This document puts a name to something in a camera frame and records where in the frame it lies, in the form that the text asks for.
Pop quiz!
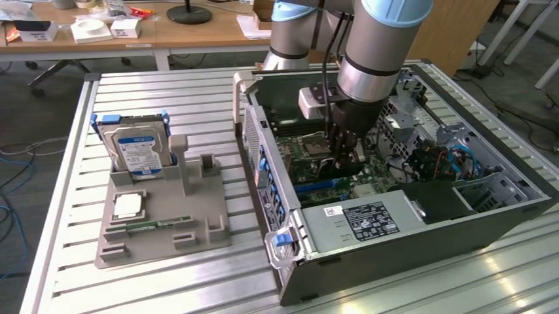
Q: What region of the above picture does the open dark grey PC case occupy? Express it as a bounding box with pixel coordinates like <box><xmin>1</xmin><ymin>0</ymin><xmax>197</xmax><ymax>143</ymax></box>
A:
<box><xmin>231</xmin><ymin>61</ymin><xmax>559</xmax><ymax>307</ymax></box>

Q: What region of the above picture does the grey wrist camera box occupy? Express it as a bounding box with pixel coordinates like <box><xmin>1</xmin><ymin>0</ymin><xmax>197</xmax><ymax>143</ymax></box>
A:
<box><xmin>297</xmin><ymin>86</ymin><xmax>340</xmax><ymax>120</ymax></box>

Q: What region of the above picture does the white metal table frame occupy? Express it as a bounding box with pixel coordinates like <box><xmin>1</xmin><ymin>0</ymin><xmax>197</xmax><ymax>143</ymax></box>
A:
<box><xmin>477</xmin><ymin>0</ymin><xmax>559</xmax><ymax>90</ymax></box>

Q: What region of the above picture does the CPU socket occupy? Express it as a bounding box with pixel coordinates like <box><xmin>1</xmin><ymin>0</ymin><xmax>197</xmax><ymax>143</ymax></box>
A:
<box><xmin>296</xmin><ymin>133</ymin><xmax>330</xmax><ymax>160</ymax></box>

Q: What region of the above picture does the brown cardboard box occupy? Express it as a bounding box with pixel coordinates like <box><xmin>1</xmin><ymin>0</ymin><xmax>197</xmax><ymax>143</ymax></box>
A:
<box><xmin>251</xmin><ymin>0</ymin><xmax>274</xmax><ymax>22</ymax></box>

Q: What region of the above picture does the perforated metal disk bay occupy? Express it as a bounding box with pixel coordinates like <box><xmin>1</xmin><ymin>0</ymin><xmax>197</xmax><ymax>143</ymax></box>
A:
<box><xmin>374</xmin><ymin>94</ymin><xmax>441</xmax><ymax>164</ymax></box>

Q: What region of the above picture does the white box with black lid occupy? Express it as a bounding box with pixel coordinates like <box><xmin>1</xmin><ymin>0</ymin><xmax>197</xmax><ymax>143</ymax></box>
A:
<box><xmin>11</xmin><ymin>20</ymin><xmax>59</xmax><ymax>43</ymax></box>

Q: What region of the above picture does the red wire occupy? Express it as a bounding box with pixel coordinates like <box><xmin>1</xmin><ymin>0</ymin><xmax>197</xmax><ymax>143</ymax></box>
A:
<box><xmin>429</xmin><ymin>147</ymin><xmax>453</xmax><ymax>180</ymax></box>

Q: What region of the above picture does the grey power supply unit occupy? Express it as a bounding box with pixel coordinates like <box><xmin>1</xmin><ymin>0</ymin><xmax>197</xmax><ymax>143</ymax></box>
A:
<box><xmin>298</xmin><ymin>190</ymin><xmax>426</xmax><ymax>254</ymax></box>

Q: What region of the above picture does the black chair base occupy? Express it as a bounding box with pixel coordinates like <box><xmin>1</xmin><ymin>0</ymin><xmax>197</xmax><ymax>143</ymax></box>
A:
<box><xmin>27</xmin><ymin>58</ymin><xmax>133</xmax><ymax>97</ymax></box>

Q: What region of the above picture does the blue expansion slot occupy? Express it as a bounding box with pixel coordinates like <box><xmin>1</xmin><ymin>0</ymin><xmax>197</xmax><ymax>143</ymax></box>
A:
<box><xmin>294</xmin><ymin>179</ymin><xmax>340</xmax><ymax>194</ymax></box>

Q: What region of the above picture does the black round lamp base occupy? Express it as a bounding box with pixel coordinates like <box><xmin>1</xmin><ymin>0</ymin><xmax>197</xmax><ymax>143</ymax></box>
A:
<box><xmin>165</xmin><ymin>0</ymin><xmax>213</xmax><ymax>25</ymax></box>

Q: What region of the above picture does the silver drive cage bracket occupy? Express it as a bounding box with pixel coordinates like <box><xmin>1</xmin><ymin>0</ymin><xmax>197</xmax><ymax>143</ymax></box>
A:
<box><xmin>450</xmin><ymin>171</ymin><xmax>529</xmax><ymax>213</ymax></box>

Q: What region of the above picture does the silver CPU chip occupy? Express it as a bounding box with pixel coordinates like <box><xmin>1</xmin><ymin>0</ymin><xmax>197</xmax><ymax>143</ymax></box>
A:
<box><xmin>111</xmin><ymin>193</ymin><xmax>147</xmax><ymax>219</ymax></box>

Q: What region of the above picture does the small white printed box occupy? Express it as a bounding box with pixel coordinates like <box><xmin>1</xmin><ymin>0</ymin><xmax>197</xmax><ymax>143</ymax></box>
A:
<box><xmin>109</xmin><ymin>18</ymin><xmax>142</xmax><ymax>39</ymax></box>

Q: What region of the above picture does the hard disk in blue caddy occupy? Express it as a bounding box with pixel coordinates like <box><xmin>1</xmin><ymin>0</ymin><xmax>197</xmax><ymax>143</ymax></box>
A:
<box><xmin>89</xmin><ymin>111</ymin><xmax>175</xmax><ymax>182</ymax></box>

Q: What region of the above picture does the green motherboard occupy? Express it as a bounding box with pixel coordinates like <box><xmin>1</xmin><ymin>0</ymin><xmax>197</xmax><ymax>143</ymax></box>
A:
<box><xmin>261</xmin><ymin>107</ymin><xmax>401</xmax><ymax>207</ymax></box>

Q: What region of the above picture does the green RAM stick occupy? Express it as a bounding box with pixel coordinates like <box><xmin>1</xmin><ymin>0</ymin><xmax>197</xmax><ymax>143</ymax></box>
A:
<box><xmin>103</xmin><ymin>215</ymin><xmax>193</xmax><ymax>234</ymax></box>

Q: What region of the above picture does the blue release latch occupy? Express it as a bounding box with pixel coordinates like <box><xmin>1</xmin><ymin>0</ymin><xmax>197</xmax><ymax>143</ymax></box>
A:
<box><xmin>269</xmin><ymin>228</ymin><xmax>292</xmax><ymax>249</ymax></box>

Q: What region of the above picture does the stack of white papers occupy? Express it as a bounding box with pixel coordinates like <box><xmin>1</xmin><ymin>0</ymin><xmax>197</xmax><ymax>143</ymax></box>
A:
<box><xmin>235</xmin><ymin>14</ymin><xmax>272</xmax><ymax>41</ymax></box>

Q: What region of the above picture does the grey plastic parts rack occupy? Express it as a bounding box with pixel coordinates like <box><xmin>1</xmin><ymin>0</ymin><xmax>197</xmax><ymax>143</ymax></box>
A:
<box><xmin>93</xmin><ymin>133</ymin><xmax>231</xmax><ymax>270</ymax></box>

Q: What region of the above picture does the black graphics card silver bracket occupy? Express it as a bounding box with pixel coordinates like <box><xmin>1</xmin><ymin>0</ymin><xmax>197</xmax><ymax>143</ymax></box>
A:
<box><xmin>286</xmin><ymin>153</ymin><xmax>368</xmax><ymax>184</ymax></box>

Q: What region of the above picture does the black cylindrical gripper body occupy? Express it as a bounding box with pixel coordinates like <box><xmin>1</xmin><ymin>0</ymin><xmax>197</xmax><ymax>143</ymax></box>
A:
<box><xmin>329</xmin><ymin>97</ymin><xmax>388</xmax><ymax>141</ymax></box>

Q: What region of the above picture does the white round-hole dispenser box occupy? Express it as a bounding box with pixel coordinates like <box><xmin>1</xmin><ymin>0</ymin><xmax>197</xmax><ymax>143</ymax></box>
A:
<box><xmin>69</xmin><ymin>18</ymin><xmax>114</xmax><ymax>44</ymax></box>

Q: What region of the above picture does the white floor cable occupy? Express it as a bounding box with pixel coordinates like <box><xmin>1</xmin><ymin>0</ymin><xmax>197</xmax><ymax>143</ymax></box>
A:
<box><xmin>0</xmin><ymin>136</ymin><xmax>66</xmax><ymax>156</ymax></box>

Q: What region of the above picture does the black floor power box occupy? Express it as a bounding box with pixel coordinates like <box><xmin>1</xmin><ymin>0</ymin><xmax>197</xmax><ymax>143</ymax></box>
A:
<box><xmin>469</xmin><ymin>65</ymin><xmax>494</xmax><ymax>80</ymax></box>

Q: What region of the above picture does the blue floor cable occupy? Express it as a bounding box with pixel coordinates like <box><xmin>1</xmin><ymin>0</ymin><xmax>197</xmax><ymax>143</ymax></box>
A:
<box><xmin>0</xmin><ymin>156</ymin><xmax>34</xmax><ymax>279</ymax></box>

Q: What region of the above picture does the blue wire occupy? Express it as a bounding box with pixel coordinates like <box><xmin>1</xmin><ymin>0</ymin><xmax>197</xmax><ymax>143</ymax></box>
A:
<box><xmin>448</xmin><ymin>143</ymin><xmax>484</xmax><ymax>180</ymax></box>

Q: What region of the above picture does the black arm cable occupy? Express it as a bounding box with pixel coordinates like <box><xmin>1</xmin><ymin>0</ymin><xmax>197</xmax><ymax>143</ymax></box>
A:
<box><xmin>320</xmin><ymin>12</ymin><xmax>354</xmax><ymax>138</ymax></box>

